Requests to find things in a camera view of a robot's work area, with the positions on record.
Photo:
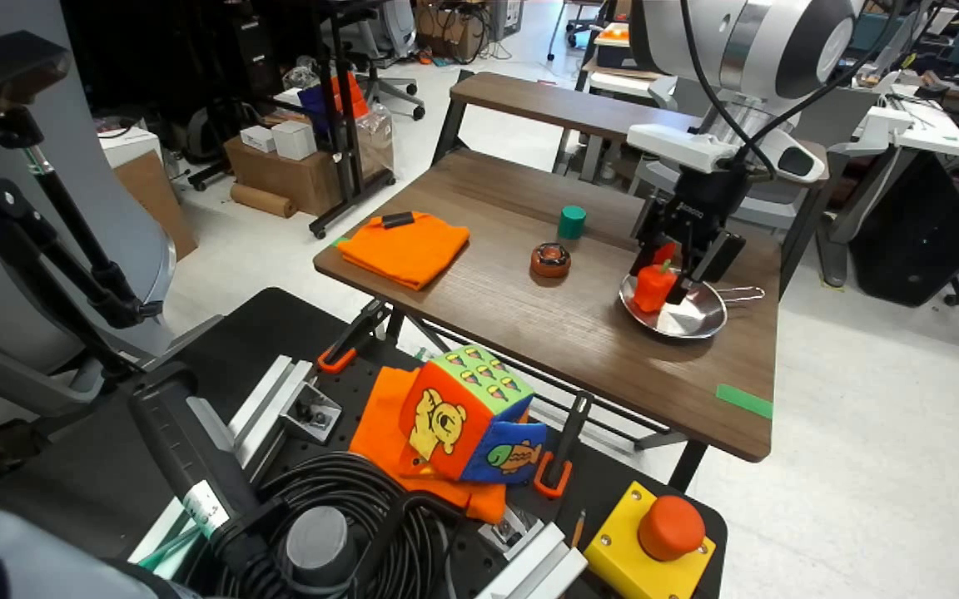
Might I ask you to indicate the white box with orange lid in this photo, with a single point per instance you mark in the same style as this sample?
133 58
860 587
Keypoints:
609 33

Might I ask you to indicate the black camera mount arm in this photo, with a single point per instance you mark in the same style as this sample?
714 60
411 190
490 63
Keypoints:
13 220

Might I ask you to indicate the black mounting platform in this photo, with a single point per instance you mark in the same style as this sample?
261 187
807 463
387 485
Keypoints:
256 333

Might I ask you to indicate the small green cup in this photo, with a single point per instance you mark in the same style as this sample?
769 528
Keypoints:
572 220

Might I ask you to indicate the folded orange cloth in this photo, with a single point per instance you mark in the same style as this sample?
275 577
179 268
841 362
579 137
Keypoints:
405 250

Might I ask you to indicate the silver metal pan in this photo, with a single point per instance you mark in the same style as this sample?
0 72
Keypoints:
701 321

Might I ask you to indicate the wooden desk riser shelf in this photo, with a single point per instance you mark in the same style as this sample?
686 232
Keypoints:
546 103

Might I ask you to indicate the orange bottle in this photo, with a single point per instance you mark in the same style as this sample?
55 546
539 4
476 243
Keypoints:
653 290

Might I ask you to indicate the small black marker block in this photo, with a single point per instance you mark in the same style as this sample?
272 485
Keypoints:
396 220

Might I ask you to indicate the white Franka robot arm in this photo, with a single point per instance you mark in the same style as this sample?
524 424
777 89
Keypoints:
747 46

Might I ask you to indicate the aluminium extrusion rail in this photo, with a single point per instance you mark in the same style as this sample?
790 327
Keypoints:
267 402
534 559

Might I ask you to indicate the black pole stand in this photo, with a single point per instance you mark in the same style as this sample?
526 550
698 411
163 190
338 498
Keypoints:
344 122

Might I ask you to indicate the long brown cardboard box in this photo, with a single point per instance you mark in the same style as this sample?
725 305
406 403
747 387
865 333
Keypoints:
291 177

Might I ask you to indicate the wooden desk with black frame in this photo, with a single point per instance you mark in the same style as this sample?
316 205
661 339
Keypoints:
546 333

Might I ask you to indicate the colourful plush cube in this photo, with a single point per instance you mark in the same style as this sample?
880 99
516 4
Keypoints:
468 416

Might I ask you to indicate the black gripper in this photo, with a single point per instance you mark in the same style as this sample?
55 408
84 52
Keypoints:
692 212

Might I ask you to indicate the green tape strip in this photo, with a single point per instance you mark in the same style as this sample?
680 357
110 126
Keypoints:
744 402
331 238

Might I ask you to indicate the yellow box with red button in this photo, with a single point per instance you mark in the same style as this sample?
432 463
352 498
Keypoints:
651 544

